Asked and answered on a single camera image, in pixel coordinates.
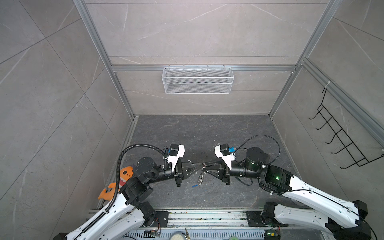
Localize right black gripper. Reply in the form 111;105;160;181
203;156;263;186

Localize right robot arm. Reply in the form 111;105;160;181
203;145;377;240

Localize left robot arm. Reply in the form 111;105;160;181
55;157;203;240

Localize orange plush shark toy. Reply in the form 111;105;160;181
98;166;133;201

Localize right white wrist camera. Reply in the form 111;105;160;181
215;144;236;170

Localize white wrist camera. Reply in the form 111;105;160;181
167;144;185;172
215;144;236;170

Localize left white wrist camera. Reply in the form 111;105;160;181
167;144;185;172

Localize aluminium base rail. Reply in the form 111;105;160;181
78;208;334;240

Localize right black camera cable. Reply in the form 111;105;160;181
235;134;282;164

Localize black corrugated cable conduit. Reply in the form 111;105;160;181
77;143;168;235

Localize white wire mesh basket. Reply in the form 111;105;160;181
162;67;235;95

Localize black wire hook rack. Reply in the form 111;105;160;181
308;88;384;170

